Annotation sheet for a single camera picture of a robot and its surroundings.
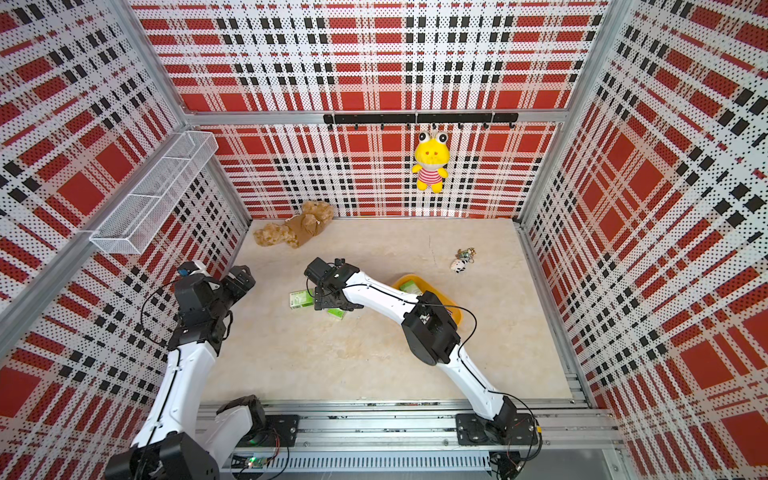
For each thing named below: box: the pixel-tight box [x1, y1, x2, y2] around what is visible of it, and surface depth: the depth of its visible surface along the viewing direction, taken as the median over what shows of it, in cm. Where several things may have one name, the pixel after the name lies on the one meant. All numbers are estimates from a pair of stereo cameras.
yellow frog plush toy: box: [412, 131, 450, 194], surface depth 95 cm
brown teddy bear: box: [253, 201, 335, 249], surface depth 109 cm
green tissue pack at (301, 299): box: [289, 289, 315, 309], surface depth 98 cm
